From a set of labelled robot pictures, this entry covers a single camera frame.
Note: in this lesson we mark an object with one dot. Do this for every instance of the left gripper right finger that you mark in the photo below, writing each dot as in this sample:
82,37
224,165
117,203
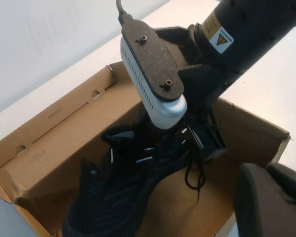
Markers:
293,182

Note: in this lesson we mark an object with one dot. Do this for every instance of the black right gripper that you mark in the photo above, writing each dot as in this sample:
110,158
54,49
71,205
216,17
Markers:
249,29

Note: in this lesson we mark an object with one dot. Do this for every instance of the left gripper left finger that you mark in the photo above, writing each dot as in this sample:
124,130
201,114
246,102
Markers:
261,209

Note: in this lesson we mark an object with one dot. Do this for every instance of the black knit laced shoe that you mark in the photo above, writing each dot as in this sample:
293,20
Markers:
118,192

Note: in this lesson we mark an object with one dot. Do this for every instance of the brown cardboard shoe box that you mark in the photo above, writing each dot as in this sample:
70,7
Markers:
51,138

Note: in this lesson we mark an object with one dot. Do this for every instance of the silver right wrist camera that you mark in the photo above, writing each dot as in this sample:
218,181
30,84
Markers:
167,116

